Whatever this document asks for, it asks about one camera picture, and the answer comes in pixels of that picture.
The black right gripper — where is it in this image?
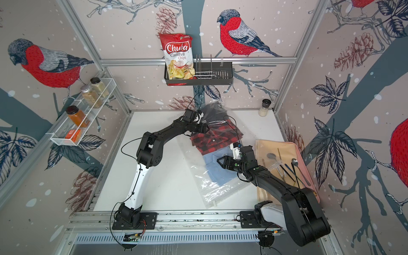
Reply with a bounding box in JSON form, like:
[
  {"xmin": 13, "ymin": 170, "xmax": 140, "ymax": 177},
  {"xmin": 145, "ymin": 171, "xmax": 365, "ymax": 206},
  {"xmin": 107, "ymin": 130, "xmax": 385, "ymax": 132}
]
[{"xmin": 216, "ymin": 156, "xmax": 248, "ymax": 173}]

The grey pinstriped shirt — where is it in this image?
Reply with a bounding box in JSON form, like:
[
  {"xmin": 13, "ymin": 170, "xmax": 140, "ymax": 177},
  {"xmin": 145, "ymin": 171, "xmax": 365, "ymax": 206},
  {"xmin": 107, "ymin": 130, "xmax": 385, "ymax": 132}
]
[{"xmin": 201, "ymin": 102, "xmax": 227, "ymax": 126}]

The light blue cloth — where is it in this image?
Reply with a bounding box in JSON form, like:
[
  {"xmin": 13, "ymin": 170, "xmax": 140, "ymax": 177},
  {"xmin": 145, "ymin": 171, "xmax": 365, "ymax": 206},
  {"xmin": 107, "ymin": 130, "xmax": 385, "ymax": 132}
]
[{"xmin": 203, "ymin": 147, "xmax": 237, "ymax": 186}]

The red black plaid shirt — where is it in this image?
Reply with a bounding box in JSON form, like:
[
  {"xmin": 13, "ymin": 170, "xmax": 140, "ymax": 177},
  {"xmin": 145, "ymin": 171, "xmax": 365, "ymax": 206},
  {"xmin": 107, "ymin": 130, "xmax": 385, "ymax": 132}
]
[{"xmin": 190, "ymin": 119, "xmax": 243, "ymax": 156}]

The clear plastic vacuum bag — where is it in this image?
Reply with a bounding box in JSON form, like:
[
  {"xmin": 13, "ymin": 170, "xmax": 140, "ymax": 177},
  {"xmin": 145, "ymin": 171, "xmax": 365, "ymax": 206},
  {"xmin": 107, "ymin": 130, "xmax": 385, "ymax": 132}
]
[{"xmin": 177, "ymin": 101, "xmax": 258, "ymax": 208}]

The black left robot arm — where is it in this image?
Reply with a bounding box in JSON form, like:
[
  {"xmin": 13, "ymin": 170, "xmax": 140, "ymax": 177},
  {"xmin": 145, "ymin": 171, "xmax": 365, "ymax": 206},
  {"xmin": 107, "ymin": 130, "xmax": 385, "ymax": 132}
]
[{"xmin": 112, "ymin": 109, "xmax": 209, "ymax": 230}]

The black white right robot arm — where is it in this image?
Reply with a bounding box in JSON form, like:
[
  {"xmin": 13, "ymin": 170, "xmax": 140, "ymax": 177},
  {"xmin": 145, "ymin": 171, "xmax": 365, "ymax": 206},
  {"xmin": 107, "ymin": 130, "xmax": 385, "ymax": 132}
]
[{"xmin": 217, "ymin": 146, "xmax": 331, "ymax": 247}]

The beige folded cloth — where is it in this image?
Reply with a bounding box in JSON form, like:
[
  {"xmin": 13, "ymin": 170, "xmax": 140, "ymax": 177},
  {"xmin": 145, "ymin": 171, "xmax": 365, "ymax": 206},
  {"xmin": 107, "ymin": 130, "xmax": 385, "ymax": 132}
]
[{"xmin": 254, "ymin": 140, "xmax": 307, "ymax": 189}]

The red Chuba cassava chips bag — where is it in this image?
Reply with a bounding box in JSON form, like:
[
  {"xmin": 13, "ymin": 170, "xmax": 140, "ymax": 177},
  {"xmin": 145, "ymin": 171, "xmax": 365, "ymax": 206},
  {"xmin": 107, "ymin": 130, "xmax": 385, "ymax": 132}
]
[{"xmin": 159, "ymin": 34, "xmax": 196, "ymax": 81}]

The silver fork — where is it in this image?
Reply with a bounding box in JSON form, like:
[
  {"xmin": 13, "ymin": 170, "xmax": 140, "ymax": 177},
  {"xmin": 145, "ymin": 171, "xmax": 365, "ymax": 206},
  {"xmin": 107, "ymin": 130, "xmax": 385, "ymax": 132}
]
[{"xmin": 276, "ymin": 162, "xmax": 285, "ymax": 181}]

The black fork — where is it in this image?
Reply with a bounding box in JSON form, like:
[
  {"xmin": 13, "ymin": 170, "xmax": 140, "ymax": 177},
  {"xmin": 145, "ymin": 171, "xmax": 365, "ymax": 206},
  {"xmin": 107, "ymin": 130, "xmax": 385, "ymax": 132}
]
[{"xmin": 284, "ymin": 164, "xmax": 303, "ymax": 187}]

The pepper grinder black cap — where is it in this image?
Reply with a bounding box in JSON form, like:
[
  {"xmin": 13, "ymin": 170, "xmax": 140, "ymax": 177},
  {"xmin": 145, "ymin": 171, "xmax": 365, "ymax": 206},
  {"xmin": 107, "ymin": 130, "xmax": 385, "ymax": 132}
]
[{"xmin": 258, "ymin": 99, "xmax": 272, "ymax": 117}]

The pink tray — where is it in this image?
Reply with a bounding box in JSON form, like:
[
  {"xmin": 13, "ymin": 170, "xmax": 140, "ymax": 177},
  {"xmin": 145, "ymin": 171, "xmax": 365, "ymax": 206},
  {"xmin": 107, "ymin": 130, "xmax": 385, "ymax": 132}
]
[{"xmin": 287, "ymin": 142, "xmax": 320, "ymax": 203}]

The spice jar black lid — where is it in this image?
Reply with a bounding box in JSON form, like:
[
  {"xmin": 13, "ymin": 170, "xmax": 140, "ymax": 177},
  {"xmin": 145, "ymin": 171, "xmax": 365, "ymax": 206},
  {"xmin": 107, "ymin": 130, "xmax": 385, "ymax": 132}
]
[{"xmin": 90, "ymin": 77, "xmax": 109, "ymax": 98}]

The orange sauce jar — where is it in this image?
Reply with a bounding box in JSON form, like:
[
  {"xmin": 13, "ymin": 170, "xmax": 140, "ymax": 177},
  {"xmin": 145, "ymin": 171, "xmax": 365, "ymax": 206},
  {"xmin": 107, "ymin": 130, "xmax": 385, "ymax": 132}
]
[{"xmin": 65, "ymin": 105, "xmax": 90, "ymax": 128}]

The small orange box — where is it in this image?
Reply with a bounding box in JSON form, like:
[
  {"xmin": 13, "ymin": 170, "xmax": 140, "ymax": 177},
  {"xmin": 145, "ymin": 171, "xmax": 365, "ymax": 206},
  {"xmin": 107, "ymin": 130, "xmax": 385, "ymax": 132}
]
[{"xmin": 65, "ymin": 129, "xmax": 82, "ymax": 143}]

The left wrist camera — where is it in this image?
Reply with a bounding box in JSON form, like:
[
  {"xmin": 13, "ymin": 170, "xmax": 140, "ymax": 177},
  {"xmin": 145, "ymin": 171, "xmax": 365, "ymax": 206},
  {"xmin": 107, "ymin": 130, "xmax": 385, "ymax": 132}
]
[{"xmin": 193, "ymin": 112, "xmax": 204, "ymax": 124}]

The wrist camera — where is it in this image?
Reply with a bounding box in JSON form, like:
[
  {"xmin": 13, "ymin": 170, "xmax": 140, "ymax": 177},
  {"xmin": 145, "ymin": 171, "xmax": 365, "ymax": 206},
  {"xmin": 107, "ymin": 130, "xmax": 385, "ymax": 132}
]
[
  {"xmin": 193, "ymin": 112, "xmax": 204, "ymax": 124},
  {"xmin": 229, "ymin": 142, "xmax": 241, "ymax": 159}
]

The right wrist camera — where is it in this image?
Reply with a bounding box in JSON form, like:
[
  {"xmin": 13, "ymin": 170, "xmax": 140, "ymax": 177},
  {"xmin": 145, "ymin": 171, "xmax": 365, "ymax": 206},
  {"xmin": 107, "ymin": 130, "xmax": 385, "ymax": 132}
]
[{"xmin": 229, "ymin": 142, "xmax": 241, "ymax": 159}]

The black wire wall basket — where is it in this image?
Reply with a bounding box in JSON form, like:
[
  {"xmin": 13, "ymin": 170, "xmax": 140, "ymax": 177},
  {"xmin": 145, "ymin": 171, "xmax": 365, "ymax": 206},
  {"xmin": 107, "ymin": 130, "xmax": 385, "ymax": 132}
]
[{"xmin": 164, "ymin": 58, "xmax": 233, "ymax": 86}]

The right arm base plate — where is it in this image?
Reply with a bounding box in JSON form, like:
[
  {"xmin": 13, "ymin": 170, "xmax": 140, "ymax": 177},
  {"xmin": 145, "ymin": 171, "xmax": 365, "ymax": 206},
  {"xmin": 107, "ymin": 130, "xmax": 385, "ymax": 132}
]
[{"xmin": 239, "ymin": 210, "xmax": 277, "ymax": 228}]

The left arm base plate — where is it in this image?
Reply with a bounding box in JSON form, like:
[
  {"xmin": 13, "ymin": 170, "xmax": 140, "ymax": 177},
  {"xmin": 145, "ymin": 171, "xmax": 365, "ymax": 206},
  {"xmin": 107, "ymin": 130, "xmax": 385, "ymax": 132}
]
[{"xmin": 112, "ymin": 212, "xmax": 158, "ymax": 230}]

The clear acrylic wall shelf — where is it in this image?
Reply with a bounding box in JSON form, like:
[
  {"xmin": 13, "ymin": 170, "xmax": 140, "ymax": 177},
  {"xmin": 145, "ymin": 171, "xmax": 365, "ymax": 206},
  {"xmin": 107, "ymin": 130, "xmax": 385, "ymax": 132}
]
[{"xmin": 51, "ymin": 78, "xmax": 116, "ymax": 146}]

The aluminium mounting rail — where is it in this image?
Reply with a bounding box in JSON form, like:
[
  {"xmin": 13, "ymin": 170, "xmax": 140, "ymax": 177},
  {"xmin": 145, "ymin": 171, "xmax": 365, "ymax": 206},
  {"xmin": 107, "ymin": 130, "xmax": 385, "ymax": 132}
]
[{"xmin": 63, "ymin": 208, "xmax": 332, "ymax": 232}]

